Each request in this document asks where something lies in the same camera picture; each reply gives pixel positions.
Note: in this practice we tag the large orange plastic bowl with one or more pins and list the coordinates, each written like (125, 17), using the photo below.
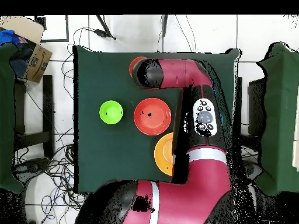
(162, 154)

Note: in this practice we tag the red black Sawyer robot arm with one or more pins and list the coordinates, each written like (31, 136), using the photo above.
(191, 198)

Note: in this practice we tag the wide orange-red shallow bowl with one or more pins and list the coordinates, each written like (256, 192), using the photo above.
(152, 119)

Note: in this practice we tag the green plastic bowl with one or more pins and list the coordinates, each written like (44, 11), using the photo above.
(111, 112)

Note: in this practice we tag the dark green table cloth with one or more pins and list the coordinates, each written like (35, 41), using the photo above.
(105, 151)

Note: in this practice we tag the small orange-red ringed bowl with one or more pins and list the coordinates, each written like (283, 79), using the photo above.
(133, 64)

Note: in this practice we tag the black tripod leg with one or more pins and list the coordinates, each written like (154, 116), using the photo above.
(165, 23)
(105, 26)

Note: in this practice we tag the black box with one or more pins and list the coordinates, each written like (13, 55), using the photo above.
(255, 105)

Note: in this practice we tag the black rounded floor base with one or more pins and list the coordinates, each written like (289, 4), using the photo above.
(251, 169)
(32, 166)

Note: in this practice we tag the brown cardboard box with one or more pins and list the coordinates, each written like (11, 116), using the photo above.
(38, 63)

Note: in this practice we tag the green cloth covered table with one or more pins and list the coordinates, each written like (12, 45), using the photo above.
(5, 116)
(280, 116)

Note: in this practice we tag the blue cloth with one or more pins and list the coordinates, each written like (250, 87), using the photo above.
(8, 36)

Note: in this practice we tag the black chair frame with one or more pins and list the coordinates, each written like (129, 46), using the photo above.
(48, 105)

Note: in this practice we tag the black metal frame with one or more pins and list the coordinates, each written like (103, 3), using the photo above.
(67, 28)

